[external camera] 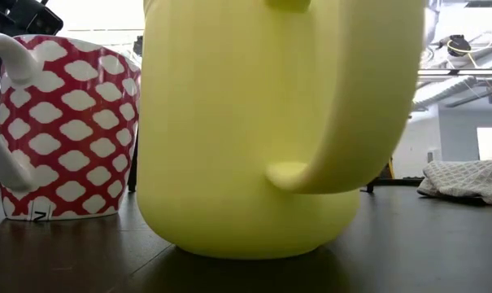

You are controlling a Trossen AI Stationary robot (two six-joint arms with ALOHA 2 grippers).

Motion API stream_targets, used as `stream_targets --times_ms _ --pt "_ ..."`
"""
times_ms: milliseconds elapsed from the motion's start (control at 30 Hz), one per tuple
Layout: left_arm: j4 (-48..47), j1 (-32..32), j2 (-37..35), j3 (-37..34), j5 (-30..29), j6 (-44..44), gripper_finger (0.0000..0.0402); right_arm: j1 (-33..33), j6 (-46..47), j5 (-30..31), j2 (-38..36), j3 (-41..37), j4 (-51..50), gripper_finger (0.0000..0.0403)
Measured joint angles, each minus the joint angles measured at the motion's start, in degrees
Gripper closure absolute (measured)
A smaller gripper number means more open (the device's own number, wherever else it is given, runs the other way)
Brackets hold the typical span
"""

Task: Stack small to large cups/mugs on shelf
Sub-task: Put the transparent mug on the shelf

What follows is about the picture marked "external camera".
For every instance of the black hanging object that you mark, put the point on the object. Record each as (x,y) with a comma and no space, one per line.
(459,44)

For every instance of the white crumpled cloth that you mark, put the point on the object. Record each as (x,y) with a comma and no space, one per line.
(465,179)

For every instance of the red white patterned mug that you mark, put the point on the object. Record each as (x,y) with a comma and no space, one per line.
(66,130)

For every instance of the small white wall box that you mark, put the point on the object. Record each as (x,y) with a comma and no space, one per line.
(434,155)

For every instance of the grey ceiling beam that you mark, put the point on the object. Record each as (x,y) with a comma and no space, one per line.
(461,72)

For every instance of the bright screen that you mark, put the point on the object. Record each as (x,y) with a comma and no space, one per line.
(485,142)

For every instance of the black aluminium table frame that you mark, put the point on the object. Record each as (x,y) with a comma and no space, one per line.
(404,182)

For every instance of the yellow plastic mug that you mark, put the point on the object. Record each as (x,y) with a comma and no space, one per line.
(229,142)

